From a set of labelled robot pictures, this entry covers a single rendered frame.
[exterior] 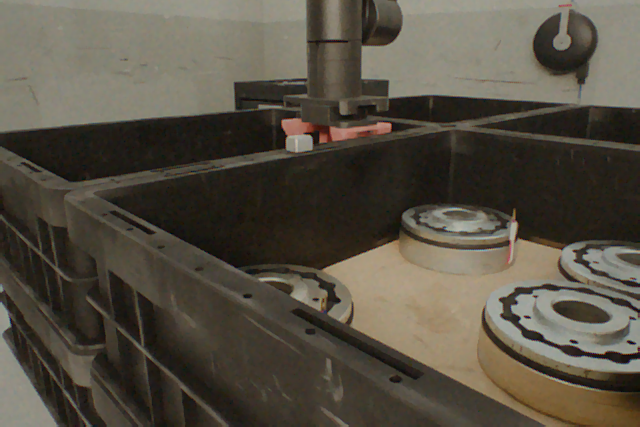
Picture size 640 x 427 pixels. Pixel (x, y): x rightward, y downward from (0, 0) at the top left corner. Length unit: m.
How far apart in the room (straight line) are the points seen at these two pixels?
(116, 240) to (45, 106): 3.44
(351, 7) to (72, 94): 3.32
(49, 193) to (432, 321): 0.25
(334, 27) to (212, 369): 0.37
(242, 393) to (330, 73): 0.37
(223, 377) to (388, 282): 0.22
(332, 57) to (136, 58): 3.54
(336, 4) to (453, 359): 0.34
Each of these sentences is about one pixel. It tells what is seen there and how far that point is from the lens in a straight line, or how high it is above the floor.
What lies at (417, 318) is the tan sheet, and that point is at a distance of 0.36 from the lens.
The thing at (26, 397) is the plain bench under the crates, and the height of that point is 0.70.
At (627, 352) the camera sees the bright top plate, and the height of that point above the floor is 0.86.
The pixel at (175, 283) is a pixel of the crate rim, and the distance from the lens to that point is 0.19.
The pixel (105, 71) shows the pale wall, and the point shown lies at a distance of 3.87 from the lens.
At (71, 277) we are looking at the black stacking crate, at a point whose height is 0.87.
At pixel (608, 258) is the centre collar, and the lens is 0.40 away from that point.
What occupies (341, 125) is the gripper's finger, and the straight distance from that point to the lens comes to 0.48.
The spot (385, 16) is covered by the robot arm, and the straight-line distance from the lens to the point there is 0.57.
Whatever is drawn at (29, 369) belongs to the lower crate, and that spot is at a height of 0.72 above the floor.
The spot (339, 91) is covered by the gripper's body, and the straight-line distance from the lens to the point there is 0.51.
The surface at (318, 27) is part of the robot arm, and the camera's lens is 0.52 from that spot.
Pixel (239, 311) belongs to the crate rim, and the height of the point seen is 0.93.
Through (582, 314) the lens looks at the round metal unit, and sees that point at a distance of 0.34.
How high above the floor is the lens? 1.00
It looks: 16 degrees down
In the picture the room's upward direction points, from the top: straight up
